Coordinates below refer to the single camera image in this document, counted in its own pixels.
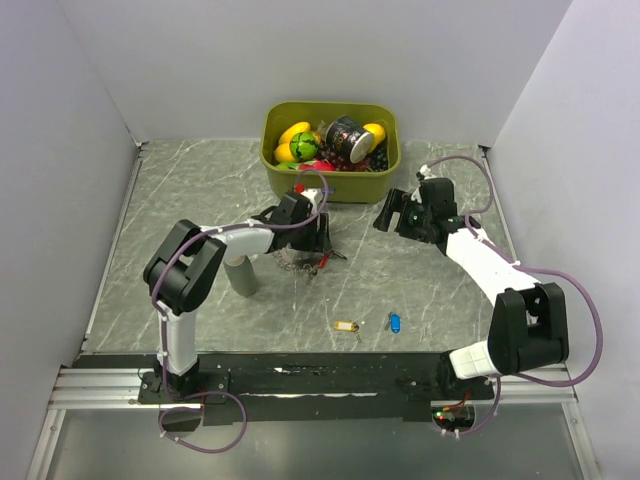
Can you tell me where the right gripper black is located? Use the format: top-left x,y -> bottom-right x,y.
372,188 -> 432,244

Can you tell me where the black tag key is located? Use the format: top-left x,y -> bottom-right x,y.
331,250 -> 348,261

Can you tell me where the large keyring with small rings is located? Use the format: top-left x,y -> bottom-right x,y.
273,248 -> 321,283

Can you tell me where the olive green plastic bin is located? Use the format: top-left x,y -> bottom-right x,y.
261,101 -> 401,204

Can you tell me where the yellow tag key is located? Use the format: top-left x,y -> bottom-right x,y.
334,321 -> 361,343

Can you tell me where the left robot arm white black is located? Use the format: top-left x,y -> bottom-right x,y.
143,188 -> 331,402

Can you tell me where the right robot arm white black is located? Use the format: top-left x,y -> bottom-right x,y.
374,178 -> 569,399

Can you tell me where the dark grapes bunch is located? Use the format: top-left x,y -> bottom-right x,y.
318,142 -> 389,173

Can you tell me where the red toy fruit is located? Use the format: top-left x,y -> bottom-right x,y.
296,160 -> 335,172

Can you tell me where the yellow toy lemon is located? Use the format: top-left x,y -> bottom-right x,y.
363,123 -> 386,151

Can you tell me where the grey bottle with beige cap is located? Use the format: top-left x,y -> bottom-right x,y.
223,255 -> 258,298

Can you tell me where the black paper cup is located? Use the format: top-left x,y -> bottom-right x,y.
325,116 -> 375,164

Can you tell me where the green watermelon toy ball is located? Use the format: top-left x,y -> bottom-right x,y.
289,132 -> 320,161

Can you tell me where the yellow toy mango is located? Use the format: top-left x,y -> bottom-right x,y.
278,121 -> 311,144

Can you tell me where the blue tag key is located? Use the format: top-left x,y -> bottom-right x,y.
385,312 -> 401,334

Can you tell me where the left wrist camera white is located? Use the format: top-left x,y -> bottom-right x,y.
294,183 -> 324,207

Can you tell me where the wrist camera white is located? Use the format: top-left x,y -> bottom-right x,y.
416,164 -> 436,182
294,183 -> 324,207

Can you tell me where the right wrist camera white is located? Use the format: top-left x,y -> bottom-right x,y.
416,164 -> 436,182

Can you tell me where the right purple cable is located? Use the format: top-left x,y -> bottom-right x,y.
424,154 -> 604,439

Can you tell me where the purple cable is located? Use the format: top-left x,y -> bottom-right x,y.
149,168 -> 331,455
424,154 -> 604,439

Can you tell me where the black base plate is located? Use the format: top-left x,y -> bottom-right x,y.
137,352 -> 501,426

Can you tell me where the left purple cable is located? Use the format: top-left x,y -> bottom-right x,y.
149,168 -> 331,455

